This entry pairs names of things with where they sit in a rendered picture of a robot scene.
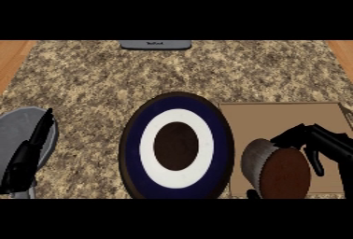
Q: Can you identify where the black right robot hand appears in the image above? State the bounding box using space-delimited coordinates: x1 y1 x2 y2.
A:
245 122 353 200

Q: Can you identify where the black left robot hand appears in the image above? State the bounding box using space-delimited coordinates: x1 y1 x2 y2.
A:
0 107 56 195

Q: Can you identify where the brown square tray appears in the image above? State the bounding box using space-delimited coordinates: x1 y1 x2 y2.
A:
217 101 353 198

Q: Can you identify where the blue white brown round plate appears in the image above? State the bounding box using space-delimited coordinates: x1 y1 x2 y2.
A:
117 91 237 200

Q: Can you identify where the grey flat appliance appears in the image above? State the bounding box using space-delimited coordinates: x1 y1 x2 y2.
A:
118 39 194 51

